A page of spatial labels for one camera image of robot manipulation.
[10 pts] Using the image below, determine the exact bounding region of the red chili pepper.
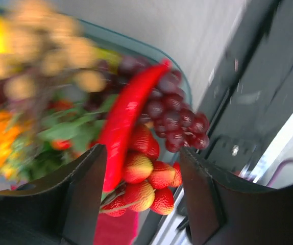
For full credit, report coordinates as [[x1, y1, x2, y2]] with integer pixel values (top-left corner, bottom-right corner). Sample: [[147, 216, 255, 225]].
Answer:
[[99, 59, 172, 192]]

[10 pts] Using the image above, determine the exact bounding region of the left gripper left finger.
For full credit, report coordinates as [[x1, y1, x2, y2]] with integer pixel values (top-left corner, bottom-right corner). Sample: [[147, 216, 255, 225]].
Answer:
[[0, 144, 107, 244]]

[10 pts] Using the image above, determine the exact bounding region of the teal food tray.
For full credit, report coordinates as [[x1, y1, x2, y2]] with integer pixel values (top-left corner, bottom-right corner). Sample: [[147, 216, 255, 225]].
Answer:
[[0, 5, 193, 220]]

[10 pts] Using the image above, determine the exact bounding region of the brown longan bunch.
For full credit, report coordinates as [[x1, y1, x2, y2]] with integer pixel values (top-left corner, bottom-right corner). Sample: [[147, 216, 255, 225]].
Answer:
[[0, 1, 106, 101]]

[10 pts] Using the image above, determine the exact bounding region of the red cloth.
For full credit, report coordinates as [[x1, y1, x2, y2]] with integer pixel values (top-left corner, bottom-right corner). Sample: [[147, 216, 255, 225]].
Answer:
[[93, 210, 139, 245]]

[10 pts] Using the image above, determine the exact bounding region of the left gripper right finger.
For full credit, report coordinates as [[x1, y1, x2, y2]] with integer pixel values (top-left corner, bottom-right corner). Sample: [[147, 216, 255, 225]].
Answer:
[[180, 148, 293, 244]]

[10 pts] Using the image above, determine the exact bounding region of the orange pineapple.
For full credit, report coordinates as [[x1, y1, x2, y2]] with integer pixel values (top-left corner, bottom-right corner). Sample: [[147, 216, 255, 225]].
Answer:
[[0, 110, 35, 180]]

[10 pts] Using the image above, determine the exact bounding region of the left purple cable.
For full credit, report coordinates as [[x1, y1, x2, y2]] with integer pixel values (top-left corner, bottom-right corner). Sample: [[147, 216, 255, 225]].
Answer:
[[266, 158, 293, 188]]

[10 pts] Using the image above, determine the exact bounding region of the purple grape bunch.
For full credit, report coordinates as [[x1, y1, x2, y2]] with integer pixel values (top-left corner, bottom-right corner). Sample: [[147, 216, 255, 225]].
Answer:
[[90, 56, 211, 154]]

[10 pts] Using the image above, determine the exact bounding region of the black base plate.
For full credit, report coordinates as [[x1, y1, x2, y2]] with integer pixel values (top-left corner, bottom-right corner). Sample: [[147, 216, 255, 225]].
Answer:
[[200, 1, 293, 188]]

